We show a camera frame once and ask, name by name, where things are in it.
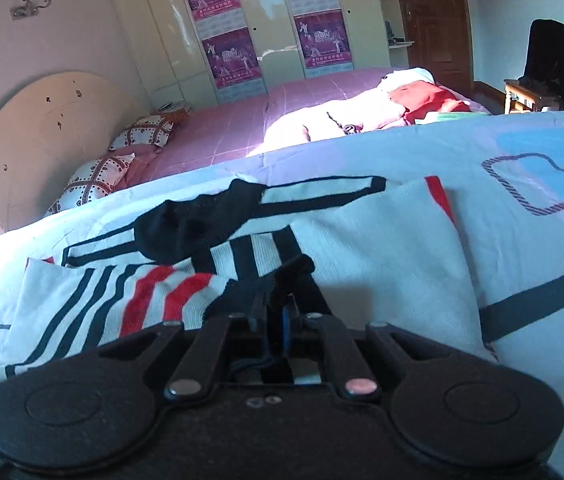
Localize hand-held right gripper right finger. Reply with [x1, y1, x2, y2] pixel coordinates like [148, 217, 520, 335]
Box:
[281, 300, 464, 402]

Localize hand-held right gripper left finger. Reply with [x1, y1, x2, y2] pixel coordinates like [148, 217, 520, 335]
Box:
[96, 289, 269, 402]

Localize black sock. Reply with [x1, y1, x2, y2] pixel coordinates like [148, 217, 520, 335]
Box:
[134, 178, 268, 264]
[222, 254, 316, 321]

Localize white black red striped sweater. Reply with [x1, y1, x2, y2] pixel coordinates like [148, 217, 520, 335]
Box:
[0, 175, 494, 387]

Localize white red patterned pillow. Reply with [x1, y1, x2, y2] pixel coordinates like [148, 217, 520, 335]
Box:
[44, 154, 135, 217]
[108, 115, 175, 152]

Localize pink checked bed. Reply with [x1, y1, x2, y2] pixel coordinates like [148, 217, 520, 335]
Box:
[122, 66, 493, 183]

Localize blue printed bedsheet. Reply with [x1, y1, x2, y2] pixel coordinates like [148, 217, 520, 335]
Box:
[0, 107, 564, 480]

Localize cream round headboard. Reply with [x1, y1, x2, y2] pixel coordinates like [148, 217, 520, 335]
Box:
[0, 71, 150, 261]

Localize red cloth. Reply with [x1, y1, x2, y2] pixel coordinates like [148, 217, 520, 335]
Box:
[388, 81, 473, 125]

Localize white cloth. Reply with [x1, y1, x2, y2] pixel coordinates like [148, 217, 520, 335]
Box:
[379, 67, 435, 92]

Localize cream corner shelf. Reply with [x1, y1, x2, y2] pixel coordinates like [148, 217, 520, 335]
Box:
[377, 0, 415, 51]

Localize cream glossy wardrobe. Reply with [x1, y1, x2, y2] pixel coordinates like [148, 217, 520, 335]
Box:
[101, 0, 408, 111]

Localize wooden chair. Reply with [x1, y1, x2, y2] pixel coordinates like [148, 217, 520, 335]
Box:
[503, 77, 563, 115]

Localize brown wooden door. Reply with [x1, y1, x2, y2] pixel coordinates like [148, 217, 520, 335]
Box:
[389, 0, 475, 83]

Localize black garment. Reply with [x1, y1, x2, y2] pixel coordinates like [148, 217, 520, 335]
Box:
[518, 19, 564, 110]

